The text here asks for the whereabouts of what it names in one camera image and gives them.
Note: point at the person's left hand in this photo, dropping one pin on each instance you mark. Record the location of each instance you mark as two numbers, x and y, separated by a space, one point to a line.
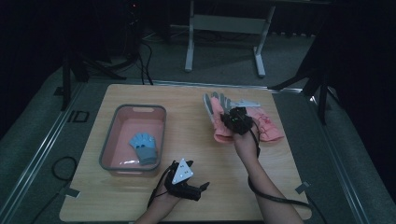
168 199

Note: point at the dotted blue and grey glove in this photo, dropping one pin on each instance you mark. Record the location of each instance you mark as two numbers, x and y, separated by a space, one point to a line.
144 149

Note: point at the grey tape piece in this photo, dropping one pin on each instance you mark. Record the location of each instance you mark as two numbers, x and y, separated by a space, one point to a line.
302 187
72 192

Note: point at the pink glove with grey palm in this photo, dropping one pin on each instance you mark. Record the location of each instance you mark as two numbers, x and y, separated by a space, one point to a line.
218 124

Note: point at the white desk frame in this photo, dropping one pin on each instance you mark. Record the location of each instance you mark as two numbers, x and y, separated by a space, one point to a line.
229 24

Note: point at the pink padded glove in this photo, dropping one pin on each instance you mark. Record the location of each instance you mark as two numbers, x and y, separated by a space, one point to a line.
269 126

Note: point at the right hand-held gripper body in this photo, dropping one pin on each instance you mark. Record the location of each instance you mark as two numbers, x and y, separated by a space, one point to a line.
237 121

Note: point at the black tripod stand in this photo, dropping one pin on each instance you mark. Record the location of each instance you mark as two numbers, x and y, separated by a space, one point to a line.
322 93
66 81

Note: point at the pink basin with grey rim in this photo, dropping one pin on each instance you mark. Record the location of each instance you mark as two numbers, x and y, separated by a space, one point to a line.
124 141

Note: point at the person's right hand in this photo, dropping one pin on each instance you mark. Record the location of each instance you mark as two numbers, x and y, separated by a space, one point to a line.
247 144

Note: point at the metal floor rail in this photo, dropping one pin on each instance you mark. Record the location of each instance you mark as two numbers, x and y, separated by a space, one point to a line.
339 161
202 84
37 161

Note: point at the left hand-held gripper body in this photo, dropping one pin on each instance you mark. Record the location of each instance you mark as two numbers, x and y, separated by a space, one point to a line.
182 186

